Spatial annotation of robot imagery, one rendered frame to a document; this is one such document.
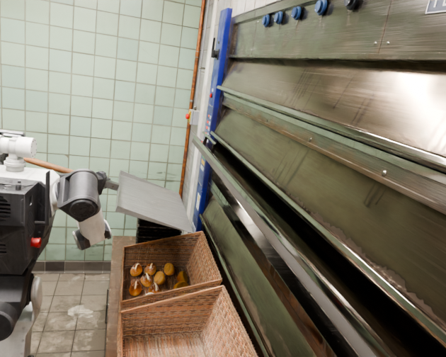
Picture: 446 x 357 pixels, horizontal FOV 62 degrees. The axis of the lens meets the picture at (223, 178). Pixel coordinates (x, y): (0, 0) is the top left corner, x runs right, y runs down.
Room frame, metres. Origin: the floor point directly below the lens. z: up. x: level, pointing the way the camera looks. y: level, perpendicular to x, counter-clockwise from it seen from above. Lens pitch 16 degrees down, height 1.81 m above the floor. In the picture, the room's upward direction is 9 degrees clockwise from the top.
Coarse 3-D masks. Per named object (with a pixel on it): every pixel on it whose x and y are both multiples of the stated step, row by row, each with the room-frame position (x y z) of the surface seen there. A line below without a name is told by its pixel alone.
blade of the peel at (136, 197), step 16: (128, 176) 2.00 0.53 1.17; (128, 192) 1.75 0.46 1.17; (144, 192) 1.85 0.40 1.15; (160, 192) 1.96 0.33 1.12; (176, 192) 2.08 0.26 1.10; (128, 208) 1.54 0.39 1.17; (144, 208) 1.62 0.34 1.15; (160, 208) 1.70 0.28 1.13; (176, 208) 1.80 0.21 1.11; (160, 224) 1.51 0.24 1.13; (176, 224) 1.58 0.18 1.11
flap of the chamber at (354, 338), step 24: (216, 168) 1.56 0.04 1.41; (240, 168) 1.70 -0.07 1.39; (264, 192) 1.37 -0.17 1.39; (288, 216) 1.15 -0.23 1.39; (312, 240) 0.98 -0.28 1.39; (288, 264) 0.81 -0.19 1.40; (336, 264) 0.85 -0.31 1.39; (312, 288) 0.70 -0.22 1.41; (336, 288) 0.71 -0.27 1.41; (360, 288) 0.75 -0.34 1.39; (336, 312) 0.61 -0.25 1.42; (360, 312) 0.64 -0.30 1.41; (384, 312) 0.67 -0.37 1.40; (384, 336) 0.57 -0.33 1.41; (408, 336) 0.60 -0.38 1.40
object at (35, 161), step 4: (24, 160) 1.60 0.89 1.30; (28, 160) 1.61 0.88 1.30; (32, 160) 1.61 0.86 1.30; (36, 160) 1.62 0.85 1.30; (40, 160) 1.63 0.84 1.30; (36, 164) 1.62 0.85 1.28; (40, 164) 1.62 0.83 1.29; (44, 164) 1.62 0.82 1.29; (48, 164) 1.63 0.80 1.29; (52, 164) 1.64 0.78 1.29; (48, 168) 1.63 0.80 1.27; (52, 168) 1.63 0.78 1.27; (56, 168) 1.64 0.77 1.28; (60, 168) 1.64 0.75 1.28; (64, 168) 1.65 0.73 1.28; (60, 172) 1.65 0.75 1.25; (64, 172) 1.65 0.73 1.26; (68, 172) 1.65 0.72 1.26
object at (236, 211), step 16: (224, 192) 1.96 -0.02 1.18; (240, 208) 1.74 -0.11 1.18; (240, 224) 1.58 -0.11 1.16; (256, 240) 1.39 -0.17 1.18; (272, 256) 1.27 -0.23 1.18; (272, 272) 1.20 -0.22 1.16; (288, 272) 1.17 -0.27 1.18; (288, 288) 1.07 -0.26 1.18; (304, 288) 1.08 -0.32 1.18; (304, 304) 0.99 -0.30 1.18; (304, 320) 0.95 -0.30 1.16; (320, 320) 0.92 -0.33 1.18; (320, 336) 0.86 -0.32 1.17; (336, 336) 0.86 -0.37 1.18; (336, 352) 0.80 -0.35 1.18; (352, 352) 0.81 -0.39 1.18
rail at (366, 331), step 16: (240, 192) 1.23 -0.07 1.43; (256, 208) 1.07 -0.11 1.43; (272, 224) 0.95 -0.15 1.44; (288, 240) 0.86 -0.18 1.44; (304, 256) 0.78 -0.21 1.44; (320, 272) 0.72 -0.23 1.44; (320, 288) 0.68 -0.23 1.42; (336, 304) 0.62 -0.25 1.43; (352, 320) 0.57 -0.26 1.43; (368, 336) 0.53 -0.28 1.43; (384, 352) 0.49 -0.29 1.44
